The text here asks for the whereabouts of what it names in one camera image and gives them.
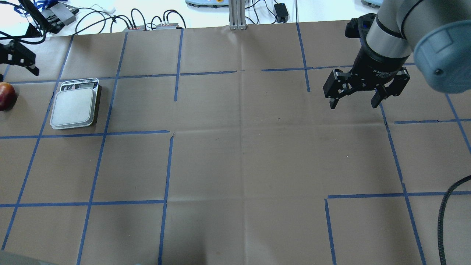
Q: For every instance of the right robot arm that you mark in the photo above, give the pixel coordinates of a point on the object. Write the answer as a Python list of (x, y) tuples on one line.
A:
[(435, 32)]

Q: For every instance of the red yellow mango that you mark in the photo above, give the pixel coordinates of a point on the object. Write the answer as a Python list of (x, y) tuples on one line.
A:
[(8, 96)]

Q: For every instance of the silver digital kitchen scale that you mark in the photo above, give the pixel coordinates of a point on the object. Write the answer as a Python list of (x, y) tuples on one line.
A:
[(75, 104)]

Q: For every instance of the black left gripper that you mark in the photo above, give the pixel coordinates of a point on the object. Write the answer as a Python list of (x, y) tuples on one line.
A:
[(17, 56)]

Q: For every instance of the aluminium frame post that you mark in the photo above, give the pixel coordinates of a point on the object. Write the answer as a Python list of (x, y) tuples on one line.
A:
[(237, 20)]

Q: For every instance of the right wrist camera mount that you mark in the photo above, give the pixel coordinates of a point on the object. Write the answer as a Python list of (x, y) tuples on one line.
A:
[(359, 27)]

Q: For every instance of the black power adapter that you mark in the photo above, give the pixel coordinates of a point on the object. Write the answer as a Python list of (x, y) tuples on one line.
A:
[(281, 12)]

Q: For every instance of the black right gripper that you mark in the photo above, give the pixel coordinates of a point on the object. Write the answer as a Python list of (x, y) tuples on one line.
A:
[(376, 62)]

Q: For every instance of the blue teach pendant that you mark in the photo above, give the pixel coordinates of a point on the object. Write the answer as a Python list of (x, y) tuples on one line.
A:
[(207, 3)]

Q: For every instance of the grey usb hub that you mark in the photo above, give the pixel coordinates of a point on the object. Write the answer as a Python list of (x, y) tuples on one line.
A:
[(137, 28), (167, 26)]

